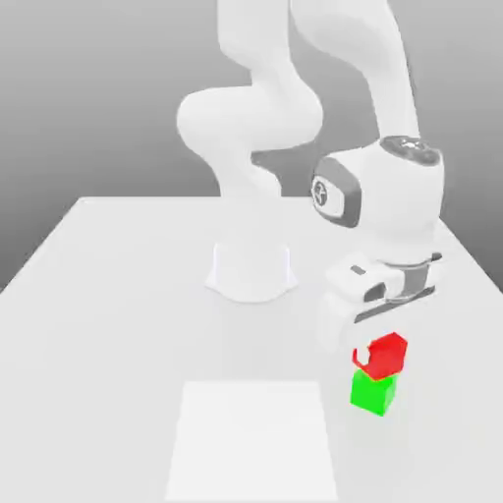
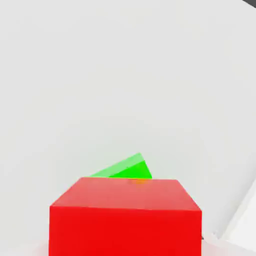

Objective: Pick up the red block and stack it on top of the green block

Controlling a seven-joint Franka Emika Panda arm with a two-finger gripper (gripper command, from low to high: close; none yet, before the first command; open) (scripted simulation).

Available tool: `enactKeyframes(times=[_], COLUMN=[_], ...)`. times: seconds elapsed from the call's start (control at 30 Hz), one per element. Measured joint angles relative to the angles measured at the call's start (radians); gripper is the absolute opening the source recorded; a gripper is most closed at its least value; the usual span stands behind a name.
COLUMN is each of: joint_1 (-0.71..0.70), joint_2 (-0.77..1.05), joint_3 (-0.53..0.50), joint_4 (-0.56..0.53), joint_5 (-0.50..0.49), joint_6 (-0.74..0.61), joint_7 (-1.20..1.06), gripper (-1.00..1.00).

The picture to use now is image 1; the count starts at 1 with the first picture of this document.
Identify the small green cube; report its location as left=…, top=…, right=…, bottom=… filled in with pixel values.
left=349, top=368, right=398, bottom=418

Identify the small red cube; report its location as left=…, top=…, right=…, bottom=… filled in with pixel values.
left=351, top=331, right=409, bottom=382

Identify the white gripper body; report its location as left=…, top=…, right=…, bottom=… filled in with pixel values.
left=317, top=286, right=437, bottom=353

